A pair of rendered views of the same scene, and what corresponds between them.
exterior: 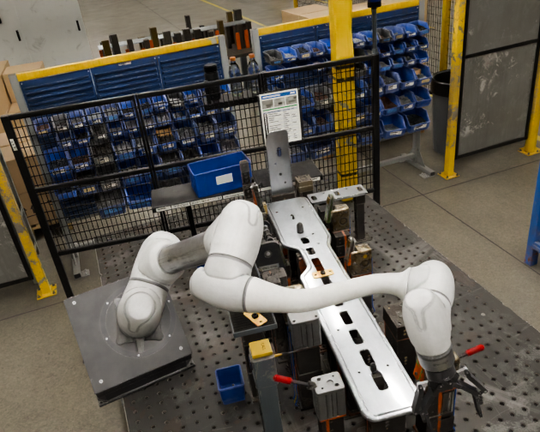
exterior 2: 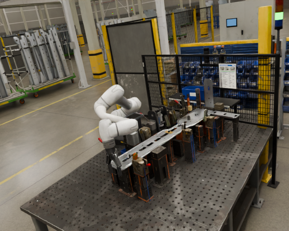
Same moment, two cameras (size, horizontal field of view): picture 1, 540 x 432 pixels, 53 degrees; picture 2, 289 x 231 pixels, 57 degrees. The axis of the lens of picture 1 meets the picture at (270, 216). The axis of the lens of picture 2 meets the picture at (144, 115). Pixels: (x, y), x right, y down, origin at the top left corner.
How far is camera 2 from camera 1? 2.04 m
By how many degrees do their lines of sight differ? 51
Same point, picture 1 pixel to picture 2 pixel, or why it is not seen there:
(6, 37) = (237, 32)
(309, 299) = (101, 115)
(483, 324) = (219, 188)
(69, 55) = not seen: hidden behind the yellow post
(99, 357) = not seen: hidden behind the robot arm
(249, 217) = (113, 89)
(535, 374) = (202, 211)
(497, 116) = not seen: outside the picture
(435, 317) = (100, 126)
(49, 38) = (254, 34)
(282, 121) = (228, 77)
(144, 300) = (115, 113)
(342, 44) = (261, 46)
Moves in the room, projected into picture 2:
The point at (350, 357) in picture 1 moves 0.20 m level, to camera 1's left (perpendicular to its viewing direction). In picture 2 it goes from (131, 151) to (119, 145)
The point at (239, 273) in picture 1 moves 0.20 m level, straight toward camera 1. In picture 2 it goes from (100, 103) to (80, 110)
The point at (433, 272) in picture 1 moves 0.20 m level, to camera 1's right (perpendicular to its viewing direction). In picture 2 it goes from (125, 120) to (141, 126)
